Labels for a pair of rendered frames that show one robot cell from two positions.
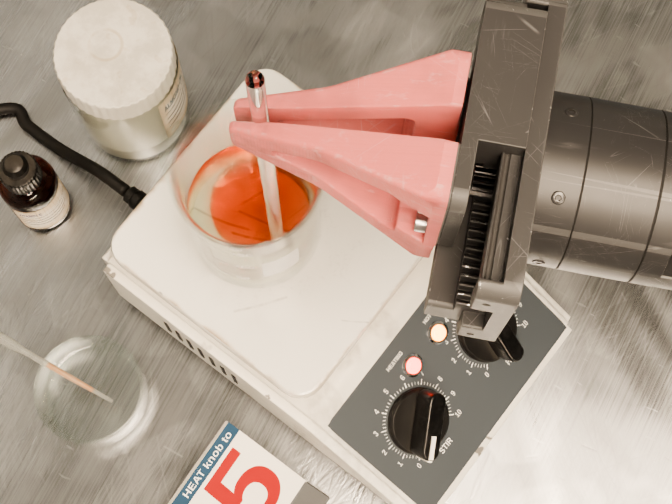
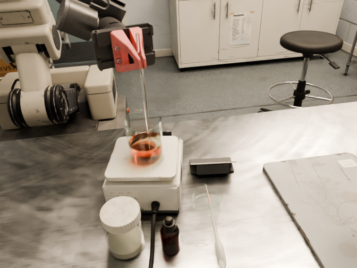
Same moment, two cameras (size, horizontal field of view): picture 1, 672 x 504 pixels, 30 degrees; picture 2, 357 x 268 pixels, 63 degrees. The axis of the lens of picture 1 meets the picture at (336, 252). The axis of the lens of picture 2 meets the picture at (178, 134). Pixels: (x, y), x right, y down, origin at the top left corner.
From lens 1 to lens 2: 58 cm
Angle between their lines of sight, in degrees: 65
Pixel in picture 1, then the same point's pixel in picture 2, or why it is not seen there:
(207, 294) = (169, 156)
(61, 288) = (189, 227)
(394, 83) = (122, 38)
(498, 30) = (104, 31)
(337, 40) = (77, 214)
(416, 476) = not seen: hidden behind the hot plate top
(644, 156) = (115, 25)
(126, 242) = (170, 173)
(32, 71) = not seen: outside the picture
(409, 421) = not seen: hidden behind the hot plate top
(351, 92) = (127, 43)
